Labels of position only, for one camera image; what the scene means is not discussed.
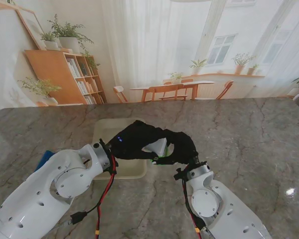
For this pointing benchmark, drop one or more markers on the cream plastic baking tray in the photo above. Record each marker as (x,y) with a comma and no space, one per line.
(107,129)

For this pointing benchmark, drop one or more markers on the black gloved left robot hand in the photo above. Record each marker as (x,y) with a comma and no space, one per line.
(134,142)

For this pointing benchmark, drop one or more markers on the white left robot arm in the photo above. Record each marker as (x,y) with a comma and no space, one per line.
(57,189)

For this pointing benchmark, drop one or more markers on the printed room backdrop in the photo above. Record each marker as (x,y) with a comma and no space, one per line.
(149,49)

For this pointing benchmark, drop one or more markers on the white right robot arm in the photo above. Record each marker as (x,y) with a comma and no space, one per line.
(214,206)

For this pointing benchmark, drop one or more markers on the white square bottle cap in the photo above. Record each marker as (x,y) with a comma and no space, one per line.
(157,147)

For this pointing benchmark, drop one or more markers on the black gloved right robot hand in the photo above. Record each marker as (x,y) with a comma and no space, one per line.
(183,149)

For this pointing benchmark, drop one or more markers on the blue plastic scraper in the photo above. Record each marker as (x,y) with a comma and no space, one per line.
(43,160)

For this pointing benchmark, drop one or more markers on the clear bottle with green base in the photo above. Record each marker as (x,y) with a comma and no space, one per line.
(164,155)

